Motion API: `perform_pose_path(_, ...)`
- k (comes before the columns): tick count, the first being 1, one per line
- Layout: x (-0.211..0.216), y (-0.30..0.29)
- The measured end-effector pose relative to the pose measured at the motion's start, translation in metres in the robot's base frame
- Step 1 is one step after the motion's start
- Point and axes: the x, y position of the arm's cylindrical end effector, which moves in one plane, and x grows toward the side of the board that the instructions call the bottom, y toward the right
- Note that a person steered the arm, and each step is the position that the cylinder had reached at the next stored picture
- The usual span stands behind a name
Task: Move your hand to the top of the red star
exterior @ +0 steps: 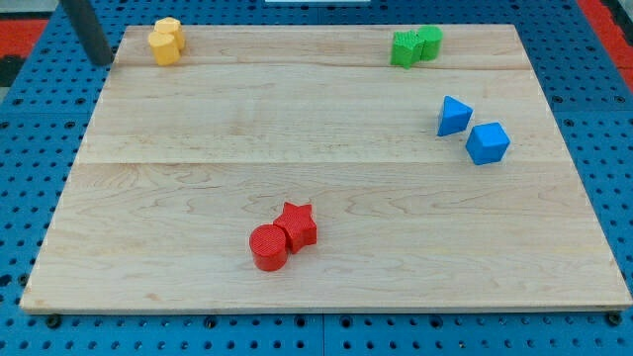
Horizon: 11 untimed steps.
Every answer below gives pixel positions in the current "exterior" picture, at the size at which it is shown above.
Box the red star block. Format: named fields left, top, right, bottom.
left=273, top=202, right=317, bottom=254

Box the green star block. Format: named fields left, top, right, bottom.
left=390, top=30, right=424, bottom=69

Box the red cylinder block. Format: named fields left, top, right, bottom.
left=249, top=224, right=288, bottom=272

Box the wooden board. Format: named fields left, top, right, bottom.
left=21, top=25, right=632, bottom=314

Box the blue triangle block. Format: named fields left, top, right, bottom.
left=436, top=96, right=474, bottom=136

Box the blue cube block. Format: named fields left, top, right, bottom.
left=466, top=122, right=510, bottom=165

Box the green cylinder block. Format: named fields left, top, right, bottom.
left=417, top=26, right=443, bottom=61

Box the yellow heart block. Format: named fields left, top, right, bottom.
left=147, top=32, right=181, bottom=66

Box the yellow hexagon block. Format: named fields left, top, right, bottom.
left=153, top=17, right=186, bottom=50

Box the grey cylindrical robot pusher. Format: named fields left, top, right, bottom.
left=59, top=0, right=114, bottom=66

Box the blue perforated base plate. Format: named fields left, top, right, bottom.
left=1, top=1, right=632, bottom=355

